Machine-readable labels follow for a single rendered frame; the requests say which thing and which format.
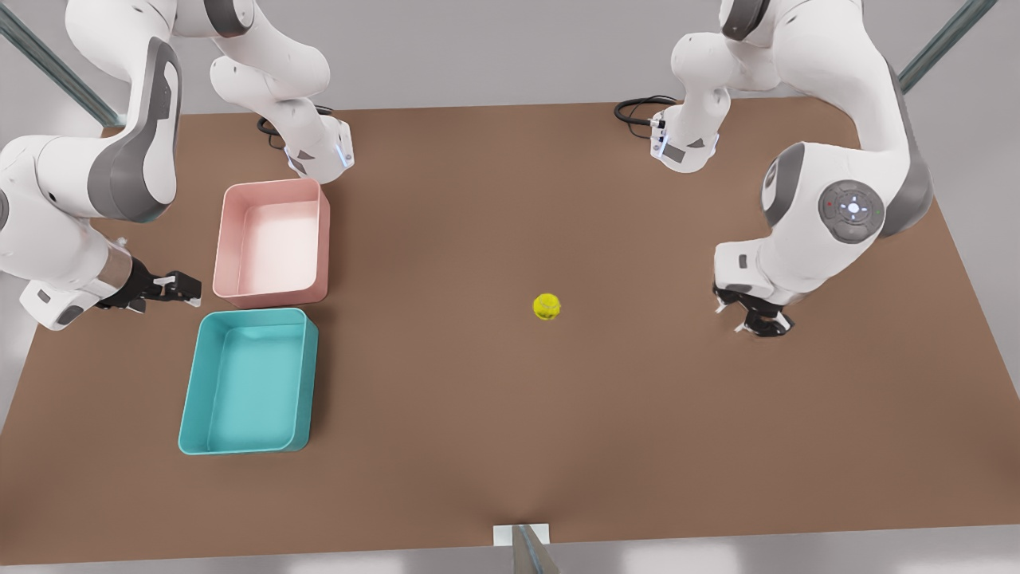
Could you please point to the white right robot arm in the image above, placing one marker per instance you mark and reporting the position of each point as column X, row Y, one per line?
column 135, row 159

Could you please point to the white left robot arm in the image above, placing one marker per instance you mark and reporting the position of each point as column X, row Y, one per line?
column 837, row 207

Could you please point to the pink rectangular tray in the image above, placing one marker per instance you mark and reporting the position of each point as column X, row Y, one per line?
column 272, row 242

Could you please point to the teal rectangular tray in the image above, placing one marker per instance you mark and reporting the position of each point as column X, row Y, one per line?
column 249, row 381

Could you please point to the small yellow ball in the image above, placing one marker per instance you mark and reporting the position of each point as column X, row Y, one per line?
column 547, row 307

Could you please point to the silver frame post with foot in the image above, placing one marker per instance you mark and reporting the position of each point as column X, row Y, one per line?
column 526, row 546

